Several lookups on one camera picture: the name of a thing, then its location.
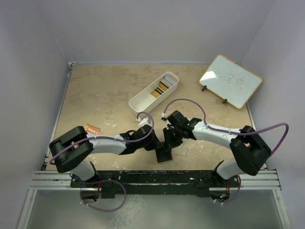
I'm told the stack of cards in tray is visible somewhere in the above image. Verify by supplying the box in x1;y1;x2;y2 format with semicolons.
158;75;177;92

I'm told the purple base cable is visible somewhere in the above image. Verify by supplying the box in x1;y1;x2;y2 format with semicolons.
80;178;128;212
213;176;242;206

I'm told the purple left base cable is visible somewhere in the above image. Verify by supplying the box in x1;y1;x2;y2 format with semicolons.
80;178;128;212

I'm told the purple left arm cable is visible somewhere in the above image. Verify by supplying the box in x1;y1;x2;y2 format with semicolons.
49;111;155;165

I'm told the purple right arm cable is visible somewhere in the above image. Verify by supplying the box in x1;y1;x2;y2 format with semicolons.
163;99;290;155

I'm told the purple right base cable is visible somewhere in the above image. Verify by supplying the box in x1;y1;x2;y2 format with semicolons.
213;176;242;206

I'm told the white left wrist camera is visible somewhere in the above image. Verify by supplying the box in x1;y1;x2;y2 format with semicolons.
137;117;152;128

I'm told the small whiteboard yellow frame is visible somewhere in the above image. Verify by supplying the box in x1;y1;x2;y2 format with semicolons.
199;54;263;109

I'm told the black leather card holder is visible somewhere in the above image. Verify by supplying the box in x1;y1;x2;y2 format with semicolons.
155;149;173;163

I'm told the orange spiral notepad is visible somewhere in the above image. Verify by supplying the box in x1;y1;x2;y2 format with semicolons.
84;124;103;135

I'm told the white plastic card tray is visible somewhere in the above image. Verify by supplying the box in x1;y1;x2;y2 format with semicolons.
129;72;179;116

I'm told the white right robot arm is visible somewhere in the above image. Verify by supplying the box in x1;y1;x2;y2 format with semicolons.
162;110;272;187

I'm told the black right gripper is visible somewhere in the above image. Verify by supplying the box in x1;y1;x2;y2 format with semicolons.
163;126;183;151

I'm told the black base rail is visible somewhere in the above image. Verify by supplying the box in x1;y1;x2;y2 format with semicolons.
71;170;241;199

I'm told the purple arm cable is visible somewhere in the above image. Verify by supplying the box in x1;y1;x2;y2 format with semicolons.
163;99;290;155
49;111;155;165

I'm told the aluminium frame rail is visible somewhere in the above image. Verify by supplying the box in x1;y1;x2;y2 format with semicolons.
240;103;281;190

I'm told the gold backed stripe card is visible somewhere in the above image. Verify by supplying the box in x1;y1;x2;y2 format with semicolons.
151;87;165;98

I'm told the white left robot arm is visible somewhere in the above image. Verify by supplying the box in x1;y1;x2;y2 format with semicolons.
49;125;161;187

